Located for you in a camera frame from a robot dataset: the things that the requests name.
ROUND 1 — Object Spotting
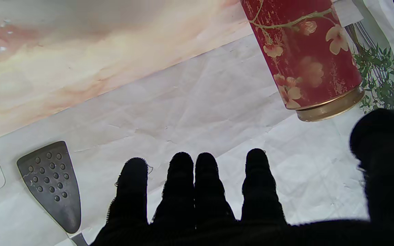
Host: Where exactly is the black slotted spatula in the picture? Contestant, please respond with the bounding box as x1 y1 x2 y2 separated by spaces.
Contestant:
16 141 89 246

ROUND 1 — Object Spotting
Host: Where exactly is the red floral tea tin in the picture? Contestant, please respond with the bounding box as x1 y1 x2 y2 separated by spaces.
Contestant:
241 0 363 110

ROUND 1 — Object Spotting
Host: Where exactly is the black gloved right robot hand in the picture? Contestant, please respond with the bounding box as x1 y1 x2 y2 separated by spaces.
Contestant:
90 109 394 246

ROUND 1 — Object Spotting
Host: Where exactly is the white rectangular planter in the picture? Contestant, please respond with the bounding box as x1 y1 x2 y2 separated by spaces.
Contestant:
334 0 364 28

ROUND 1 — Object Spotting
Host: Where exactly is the green leafy potted plant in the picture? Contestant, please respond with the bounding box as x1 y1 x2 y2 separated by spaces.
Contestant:
346 22 394 114

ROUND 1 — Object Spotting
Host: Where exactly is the white printed backdrop cloth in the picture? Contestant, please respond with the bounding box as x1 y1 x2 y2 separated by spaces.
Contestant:
0 0 394 246

